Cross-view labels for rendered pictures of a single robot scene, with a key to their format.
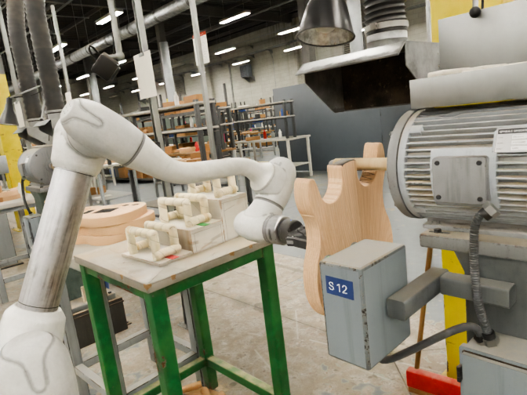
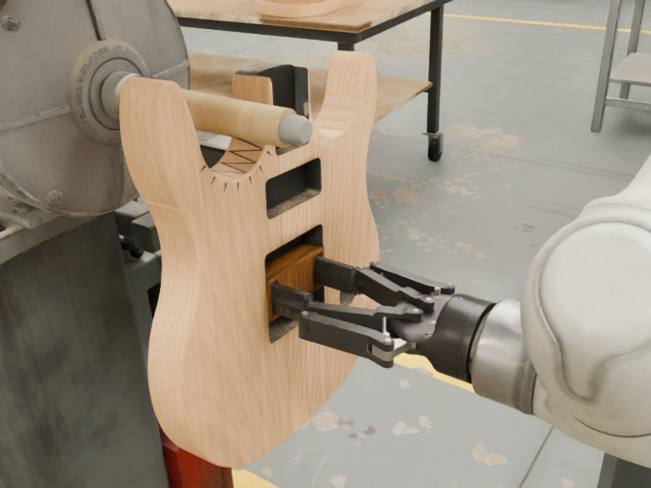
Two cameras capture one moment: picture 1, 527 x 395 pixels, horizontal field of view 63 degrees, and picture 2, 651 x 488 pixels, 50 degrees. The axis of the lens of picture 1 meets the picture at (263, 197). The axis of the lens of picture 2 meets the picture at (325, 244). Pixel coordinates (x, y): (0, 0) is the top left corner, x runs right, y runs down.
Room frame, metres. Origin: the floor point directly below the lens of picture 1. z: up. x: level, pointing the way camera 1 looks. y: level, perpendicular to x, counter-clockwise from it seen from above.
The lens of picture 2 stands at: (1.71, -0.30, 1.44)
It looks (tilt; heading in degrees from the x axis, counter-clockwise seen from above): 29 degrees down; 168
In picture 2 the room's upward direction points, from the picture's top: 2 degrees counter-clockwise
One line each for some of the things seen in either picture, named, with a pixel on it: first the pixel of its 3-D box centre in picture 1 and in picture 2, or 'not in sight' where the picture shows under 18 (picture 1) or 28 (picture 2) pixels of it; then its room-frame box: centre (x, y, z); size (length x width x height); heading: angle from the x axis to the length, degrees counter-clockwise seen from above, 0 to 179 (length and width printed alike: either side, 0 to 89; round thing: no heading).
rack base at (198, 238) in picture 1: (187, 233); not in sight; (1.70, 0.32, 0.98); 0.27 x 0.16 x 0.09; 46
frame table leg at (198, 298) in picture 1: (200, 313); not in sight; (2.08, 0.39, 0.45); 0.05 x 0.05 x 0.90; 43
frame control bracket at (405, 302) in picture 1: (419, 291); (193, 209); (0.81, -0.29, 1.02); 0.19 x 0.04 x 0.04; 133
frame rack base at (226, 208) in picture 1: (214, 214); not in sight; (1.81, 0.22, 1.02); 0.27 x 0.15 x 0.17; 46
